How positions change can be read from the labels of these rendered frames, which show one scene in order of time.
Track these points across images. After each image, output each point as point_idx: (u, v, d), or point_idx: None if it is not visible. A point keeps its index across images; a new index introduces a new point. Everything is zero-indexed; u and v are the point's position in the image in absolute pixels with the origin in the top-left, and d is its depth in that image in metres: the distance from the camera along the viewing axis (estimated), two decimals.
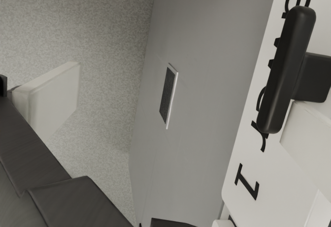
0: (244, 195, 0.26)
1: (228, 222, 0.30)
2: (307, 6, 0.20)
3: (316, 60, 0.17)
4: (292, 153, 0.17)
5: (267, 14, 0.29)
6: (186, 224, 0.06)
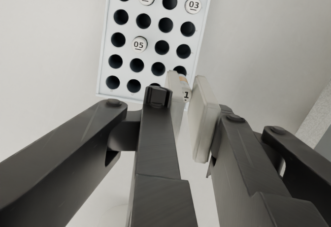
0: None
1: None
2: None
3: None
4: (188, 121, 0.19)
5: None
6: (186, 224, 0.06)
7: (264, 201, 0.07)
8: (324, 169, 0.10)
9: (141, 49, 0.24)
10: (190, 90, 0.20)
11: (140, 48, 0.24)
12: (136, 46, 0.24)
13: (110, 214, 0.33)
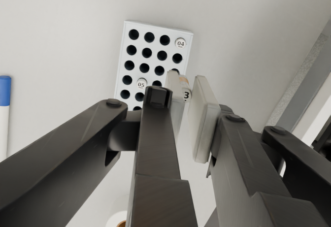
0: None
1: None
2: None
3: None
4: (188, 121, 0.19)
5: None
6: (186, 224, 0.06)
7: (264, 201, 0.07)
8: (324, 169, 0.10)
9: (143, 87, 0.36)
10: None
11: (142, 87, 0.36)
12: (139, 85, 0.36)
13: (119, 202, 0.45)
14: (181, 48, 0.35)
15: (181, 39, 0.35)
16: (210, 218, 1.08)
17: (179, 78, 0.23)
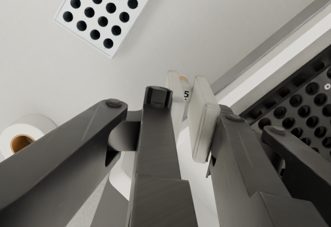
0: None
1: None
2: None
3: None
4: (188, 121, 0.19)
5: None
6: (186, 224, 0.06)
7: (264, 201, 0.07)
8: (324, 169, 0.10)
9: (186, 99, 0.20)
10: None
11: (184, 98, 0.20)
12: None
13: (27, 116, 0.42)
14: None
15: None
16: (120, 196, 1.07)
17: None
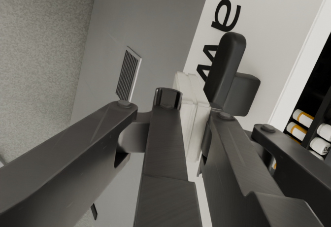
0: None
1: None
2: (235, 22, 0.22)
3: (243, 81, 0.18)
4: None
5: None
6: (186, 224, 0.06)
7: (258, 201, 0.06)
8: (314, 167, 0.10)
9: None
10: None
11: None
12: None
13: None
14: (325, 153, 0.26)
15: (328, 143, 0.26)
16: None
17: None
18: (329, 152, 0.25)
